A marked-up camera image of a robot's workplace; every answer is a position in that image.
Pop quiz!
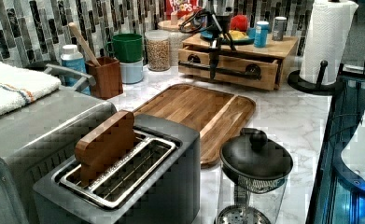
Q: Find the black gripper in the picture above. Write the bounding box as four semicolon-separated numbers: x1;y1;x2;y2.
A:
205;13;236;79

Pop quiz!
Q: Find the wooden drawer with black handle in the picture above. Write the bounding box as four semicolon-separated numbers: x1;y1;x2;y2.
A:
178;46;280;91

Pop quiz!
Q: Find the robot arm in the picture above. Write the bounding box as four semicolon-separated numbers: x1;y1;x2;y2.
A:
206;0;235;79

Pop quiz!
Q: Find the wooden drawer cabinet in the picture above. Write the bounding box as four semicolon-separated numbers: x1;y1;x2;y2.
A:
182;35;298;89

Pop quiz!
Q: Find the yellow banana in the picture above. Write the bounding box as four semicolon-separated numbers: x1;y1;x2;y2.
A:
229;30;247;40

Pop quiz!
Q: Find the teal plate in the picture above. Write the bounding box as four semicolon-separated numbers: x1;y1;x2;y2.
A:
200;30;254;45

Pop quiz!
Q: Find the red fruit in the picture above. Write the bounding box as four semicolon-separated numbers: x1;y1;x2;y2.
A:
230;15;248;32

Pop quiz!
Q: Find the blue can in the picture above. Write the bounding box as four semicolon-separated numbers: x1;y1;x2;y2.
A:
254;21;269;48

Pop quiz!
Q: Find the glass jar with wooden lid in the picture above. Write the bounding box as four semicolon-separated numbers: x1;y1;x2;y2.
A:
158;21;191;66

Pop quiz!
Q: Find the red cereal box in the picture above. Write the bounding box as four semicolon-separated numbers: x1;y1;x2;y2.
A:
165;0;202;19

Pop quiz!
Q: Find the grey can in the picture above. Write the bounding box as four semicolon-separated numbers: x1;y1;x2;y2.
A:
272;16;288;41

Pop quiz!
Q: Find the glass jar with grains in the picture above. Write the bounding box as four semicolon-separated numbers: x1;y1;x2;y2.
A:
145;30;170;71

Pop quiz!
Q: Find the wooden cutting board tray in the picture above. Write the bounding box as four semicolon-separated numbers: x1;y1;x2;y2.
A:
133;84;256;168

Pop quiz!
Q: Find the black paper towel holder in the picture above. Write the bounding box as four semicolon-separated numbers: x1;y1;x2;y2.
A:
288;60;343;96

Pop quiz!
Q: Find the green mug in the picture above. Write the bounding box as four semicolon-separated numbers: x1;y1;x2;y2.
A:
105;34;143;63

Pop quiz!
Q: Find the light blue mug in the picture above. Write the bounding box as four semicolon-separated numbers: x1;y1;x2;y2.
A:
120;60;144;84

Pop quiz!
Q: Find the paper towel roll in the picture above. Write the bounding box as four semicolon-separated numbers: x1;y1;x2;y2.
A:
300;0;358;85

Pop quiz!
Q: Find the brown wooden utensil holder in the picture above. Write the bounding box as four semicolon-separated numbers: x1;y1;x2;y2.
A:
85;56;123;100

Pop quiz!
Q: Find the glass french press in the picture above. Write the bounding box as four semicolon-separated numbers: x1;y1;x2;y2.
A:
214;128;293;224

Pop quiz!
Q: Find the wooden spoon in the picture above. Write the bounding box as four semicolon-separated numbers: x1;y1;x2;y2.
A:
68;22;100;66

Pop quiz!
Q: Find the blue white bottle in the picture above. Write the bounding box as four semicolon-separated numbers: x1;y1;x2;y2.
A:
61;44;91;95

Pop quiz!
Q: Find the grey two-slot toaster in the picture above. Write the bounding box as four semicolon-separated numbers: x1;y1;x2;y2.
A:
34;114;200;224

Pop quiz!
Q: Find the wooden toast slice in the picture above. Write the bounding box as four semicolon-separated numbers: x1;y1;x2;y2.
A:
75;110;135;186

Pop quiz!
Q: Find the white folded towel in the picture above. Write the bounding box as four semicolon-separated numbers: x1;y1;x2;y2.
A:
0;62;61;116

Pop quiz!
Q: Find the stainless toaster oven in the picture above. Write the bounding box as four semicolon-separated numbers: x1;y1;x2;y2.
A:
0;63;116;224

